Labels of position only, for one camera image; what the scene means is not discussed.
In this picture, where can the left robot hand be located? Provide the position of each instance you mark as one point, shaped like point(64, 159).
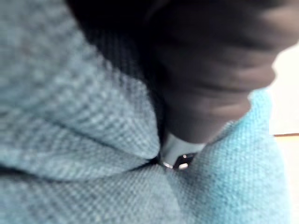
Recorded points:
point(205, 70)

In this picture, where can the light blue fabric cushion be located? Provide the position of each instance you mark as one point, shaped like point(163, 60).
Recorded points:
point(81, 116)

